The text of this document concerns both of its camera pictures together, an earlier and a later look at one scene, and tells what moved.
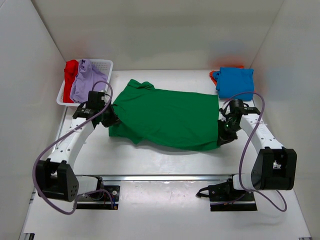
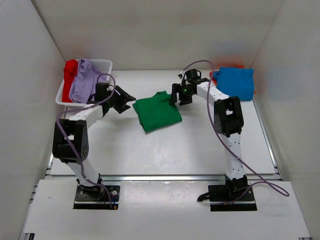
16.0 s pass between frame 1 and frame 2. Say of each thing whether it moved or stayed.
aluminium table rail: stayed
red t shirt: stayed
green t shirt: moved
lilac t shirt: stayed
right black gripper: moved
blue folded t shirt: stayed
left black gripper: moved
